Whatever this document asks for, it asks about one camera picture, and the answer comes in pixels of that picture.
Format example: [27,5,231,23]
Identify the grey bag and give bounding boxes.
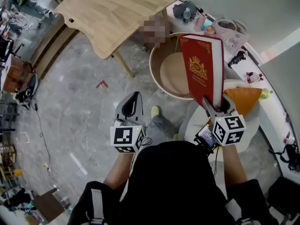
[172,0,200,19]

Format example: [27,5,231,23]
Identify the brown box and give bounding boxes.
[2,55,33,93]

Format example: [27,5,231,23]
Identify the round wooden side table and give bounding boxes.
[149,32,225,100]

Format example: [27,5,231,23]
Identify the person's left forearm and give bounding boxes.
[103,151,137,192]

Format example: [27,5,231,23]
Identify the black screen device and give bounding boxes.
[194,125,220,153]

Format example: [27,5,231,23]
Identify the pink tumbler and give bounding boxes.
[194,13,207,31]

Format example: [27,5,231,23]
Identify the black cabinet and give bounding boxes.
[267,176,300,221]

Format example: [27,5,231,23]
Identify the brown cup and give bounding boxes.
[205,25,217,38]

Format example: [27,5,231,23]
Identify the orange cushion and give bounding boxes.
[224,87,263,118]

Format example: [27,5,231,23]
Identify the black handheld tool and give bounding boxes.
[227,50,248,69]

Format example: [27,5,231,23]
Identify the green drink bottle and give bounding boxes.
[259,88,274,100]

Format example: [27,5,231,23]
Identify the small brown table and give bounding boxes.
[32,187,66,223]

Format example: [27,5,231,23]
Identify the black strap bag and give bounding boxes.
[268,143,300,173]

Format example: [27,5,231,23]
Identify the clear water bottle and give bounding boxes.
[182,7,191,24]

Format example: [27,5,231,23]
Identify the red book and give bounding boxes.
[178,33,225,109]

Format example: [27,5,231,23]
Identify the person's right forearm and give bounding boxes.
[220,144,248,190]

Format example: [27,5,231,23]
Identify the pink cartoon tote bag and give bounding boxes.
[212,16,249,55]

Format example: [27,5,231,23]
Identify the wooden step platform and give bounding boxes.
[30,13,80,79]

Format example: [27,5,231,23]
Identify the white window ledge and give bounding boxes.
[166,0,300,180]

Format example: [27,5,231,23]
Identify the white beanbag chair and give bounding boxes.
[178,78,261,154]

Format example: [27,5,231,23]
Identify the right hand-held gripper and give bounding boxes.
[202,94,247,147]

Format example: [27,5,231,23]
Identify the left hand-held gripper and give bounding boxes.
[109,91,147,154]

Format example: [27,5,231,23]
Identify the light wooden desk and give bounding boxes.
[53,0,180,78]

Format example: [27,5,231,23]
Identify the grey shoulder strap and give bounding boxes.
[90,188,104,223]
[225,199,249,225]

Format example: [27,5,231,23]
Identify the black floor cable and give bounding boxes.
[32,97,53,173]

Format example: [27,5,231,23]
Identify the person's left yellow shoe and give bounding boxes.
[150,105,161,118]

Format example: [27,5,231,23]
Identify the person's grey trousers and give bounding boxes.
[144,112,181,148]

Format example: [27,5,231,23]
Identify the person's black top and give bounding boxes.
[67,141,274,225]

